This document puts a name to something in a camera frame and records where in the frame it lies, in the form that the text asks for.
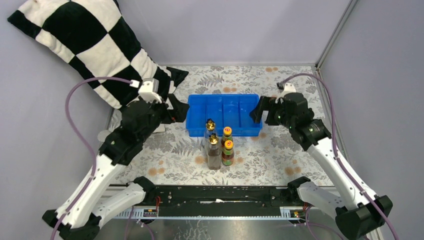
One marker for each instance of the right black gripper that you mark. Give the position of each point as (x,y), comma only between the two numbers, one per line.
(265,104)

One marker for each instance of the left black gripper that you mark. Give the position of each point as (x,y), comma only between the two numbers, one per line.
(180,110)

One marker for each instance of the blue plastic divided bin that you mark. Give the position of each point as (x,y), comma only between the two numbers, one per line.
(226,110)

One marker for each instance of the yellow-cap sauce bottle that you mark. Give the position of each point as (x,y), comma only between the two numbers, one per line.
(226,136)
(227,154)

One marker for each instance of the clear gold-cap bottle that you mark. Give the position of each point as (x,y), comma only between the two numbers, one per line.
(210,128)
(213,152)

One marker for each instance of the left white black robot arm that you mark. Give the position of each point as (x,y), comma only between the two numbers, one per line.
(99,175)

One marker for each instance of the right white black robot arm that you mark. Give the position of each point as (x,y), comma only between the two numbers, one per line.
(334,172)

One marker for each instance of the floral patterned table mat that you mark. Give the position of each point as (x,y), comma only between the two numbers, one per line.
(272,158)

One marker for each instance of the silver-lid glass shaker jar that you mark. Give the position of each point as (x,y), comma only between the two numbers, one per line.
(102,135)

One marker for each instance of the black white checkered pillow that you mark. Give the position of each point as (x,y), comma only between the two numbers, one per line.
(93,37)

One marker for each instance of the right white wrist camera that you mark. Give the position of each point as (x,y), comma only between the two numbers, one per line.
(284,89)

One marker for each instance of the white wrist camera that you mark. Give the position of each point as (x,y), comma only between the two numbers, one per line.
(148,91)
(284,89)

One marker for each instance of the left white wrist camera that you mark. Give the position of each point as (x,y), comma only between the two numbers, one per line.
(148,91)

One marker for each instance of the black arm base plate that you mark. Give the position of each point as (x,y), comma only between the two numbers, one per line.
(220,201)

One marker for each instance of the aluminium frame rail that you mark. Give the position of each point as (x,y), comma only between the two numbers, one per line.
(220,202)

